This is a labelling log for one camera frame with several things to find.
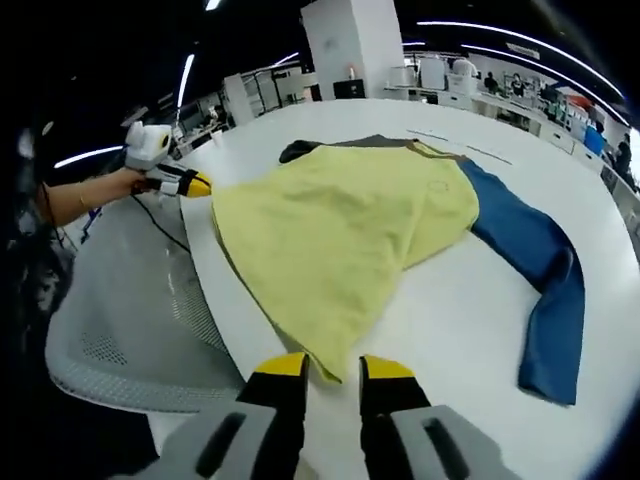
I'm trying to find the black low cabinet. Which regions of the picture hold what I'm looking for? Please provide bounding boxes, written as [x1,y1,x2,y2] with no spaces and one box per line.
[332,78,367,101]

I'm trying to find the white drawer cabinet counter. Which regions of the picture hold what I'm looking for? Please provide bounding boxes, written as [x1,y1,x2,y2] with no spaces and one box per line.
[469,89,577,152]

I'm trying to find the yellow blue black garment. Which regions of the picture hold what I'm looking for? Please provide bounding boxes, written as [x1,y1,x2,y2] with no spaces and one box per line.
[210,133,587,407]

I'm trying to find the person's left hand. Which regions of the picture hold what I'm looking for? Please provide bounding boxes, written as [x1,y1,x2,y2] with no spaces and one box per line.
[106,167,149,200]

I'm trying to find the grey mesh office chair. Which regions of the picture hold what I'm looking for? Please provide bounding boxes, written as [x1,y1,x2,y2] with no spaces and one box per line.
[44,199,247,414]

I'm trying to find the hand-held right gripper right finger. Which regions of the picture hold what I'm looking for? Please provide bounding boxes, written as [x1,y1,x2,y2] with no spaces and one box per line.
[358,354,521,480]

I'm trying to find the white square pillar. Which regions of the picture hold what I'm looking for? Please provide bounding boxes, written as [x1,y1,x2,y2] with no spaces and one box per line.
[299,0,406,102]

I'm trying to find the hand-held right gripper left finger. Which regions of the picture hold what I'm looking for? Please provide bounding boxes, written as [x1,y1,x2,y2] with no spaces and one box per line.
[159,352,311,480]

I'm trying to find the person's dark patterned clothing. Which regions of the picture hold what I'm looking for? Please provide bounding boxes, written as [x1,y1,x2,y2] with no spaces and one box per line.
[8,149,77,362]

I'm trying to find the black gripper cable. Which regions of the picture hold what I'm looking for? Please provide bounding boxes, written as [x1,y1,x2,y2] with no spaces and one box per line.
[131,194,194,254]

